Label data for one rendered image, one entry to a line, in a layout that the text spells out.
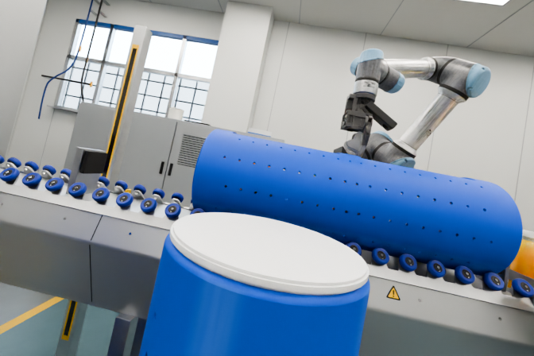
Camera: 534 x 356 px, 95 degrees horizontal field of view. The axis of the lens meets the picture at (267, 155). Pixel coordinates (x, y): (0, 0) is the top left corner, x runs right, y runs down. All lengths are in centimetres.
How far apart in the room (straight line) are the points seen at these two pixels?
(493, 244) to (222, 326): 74
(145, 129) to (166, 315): 249
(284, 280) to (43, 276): 89
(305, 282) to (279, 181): 44
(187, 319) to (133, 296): 62
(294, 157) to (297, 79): 318
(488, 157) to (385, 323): 385
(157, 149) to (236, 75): 160
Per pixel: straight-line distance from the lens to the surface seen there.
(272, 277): 25
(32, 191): 102
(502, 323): 96
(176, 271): 30
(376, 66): 90
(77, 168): 100
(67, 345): 166
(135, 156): 276
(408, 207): 75
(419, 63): 124
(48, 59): 561
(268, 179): 67
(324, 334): 29
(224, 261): 26
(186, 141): 252
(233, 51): 377
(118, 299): 95
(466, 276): 90
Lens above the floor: 113
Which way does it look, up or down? 3 degrees up
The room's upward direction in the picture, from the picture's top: 12 degrees clockwise
